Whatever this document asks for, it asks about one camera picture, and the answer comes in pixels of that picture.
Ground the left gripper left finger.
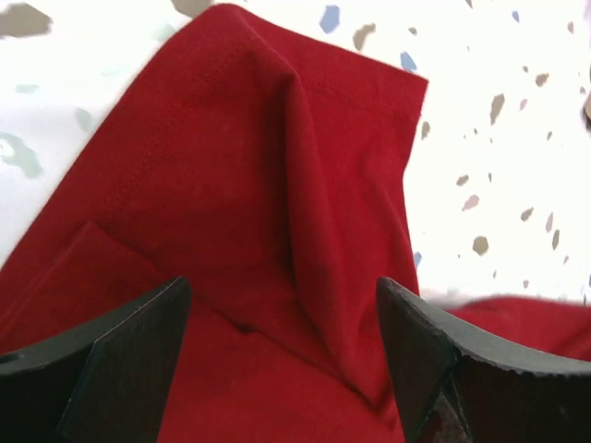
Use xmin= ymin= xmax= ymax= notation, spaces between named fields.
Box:
xmin=1 ymin=278 xmax=191 ymax=443

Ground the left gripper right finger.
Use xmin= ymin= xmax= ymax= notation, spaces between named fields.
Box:
xmin=376 ymin=278 xmax=590 ymax=442

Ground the dark red t-shirt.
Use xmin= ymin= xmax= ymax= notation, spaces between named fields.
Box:
xmin=1 ymin=5 xmax=590 ymax=442

